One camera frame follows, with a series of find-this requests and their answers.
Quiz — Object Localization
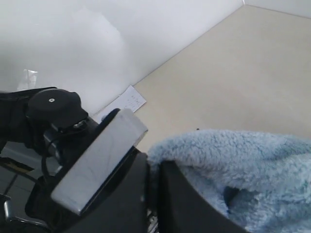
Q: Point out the light blue fluffy towel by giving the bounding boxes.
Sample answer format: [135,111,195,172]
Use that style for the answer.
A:
[147,130,311,233]

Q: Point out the white paper sheet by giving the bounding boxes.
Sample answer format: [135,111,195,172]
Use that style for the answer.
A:
[93,86,147,123]

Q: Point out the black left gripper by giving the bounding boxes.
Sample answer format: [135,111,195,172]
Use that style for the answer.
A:
[25,109,149,233]

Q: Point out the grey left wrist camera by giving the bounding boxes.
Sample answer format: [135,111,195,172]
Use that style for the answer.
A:
[51,109,148,215]

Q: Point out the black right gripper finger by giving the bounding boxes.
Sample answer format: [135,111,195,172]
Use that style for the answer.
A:
[157,162,246,233]

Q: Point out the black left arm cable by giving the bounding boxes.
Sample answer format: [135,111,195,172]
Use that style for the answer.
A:
[41,138,61,178]

